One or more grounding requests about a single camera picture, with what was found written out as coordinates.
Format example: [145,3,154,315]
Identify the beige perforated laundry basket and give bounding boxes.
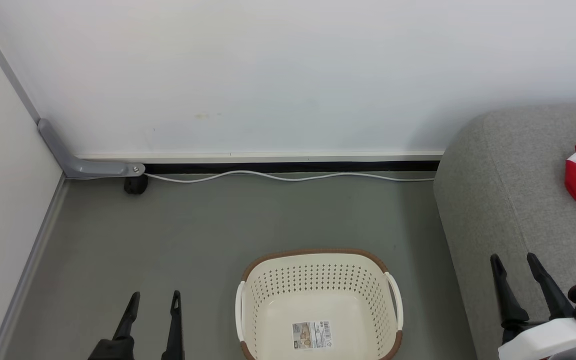
[234,248,404,360]

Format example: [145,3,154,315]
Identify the white power cable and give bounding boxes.
[144,170,436,183]

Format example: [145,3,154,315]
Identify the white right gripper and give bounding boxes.
[490,253,576,360]

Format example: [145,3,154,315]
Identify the grey skirting strip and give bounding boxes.
[0,172,69,360]

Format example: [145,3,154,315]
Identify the grey fabric sofa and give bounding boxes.
[433,103,576,360]

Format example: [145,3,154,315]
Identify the black caster wheel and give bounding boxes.
[123,175,149,195]

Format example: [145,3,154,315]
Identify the grey metal foot bracket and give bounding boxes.
[38,118,146,179]

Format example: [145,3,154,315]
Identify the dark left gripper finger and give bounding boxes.
[87,291,141,360]
[162,290,186,360]

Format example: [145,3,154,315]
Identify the grey aluminium panel profile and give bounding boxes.
[0,2,43,123]

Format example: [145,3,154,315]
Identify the paper label sticker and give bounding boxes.
[292,320,333,350]

